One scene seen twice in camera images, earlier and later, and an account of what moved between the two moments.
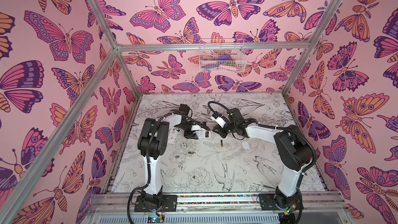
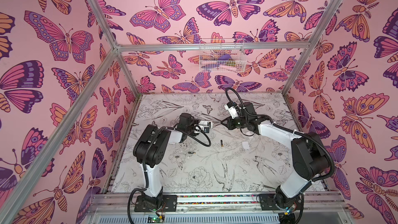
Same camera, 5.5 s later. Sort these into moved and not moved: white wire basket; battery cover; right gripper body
Moved: right gripper body
Not moved: white wire basket; battery cover
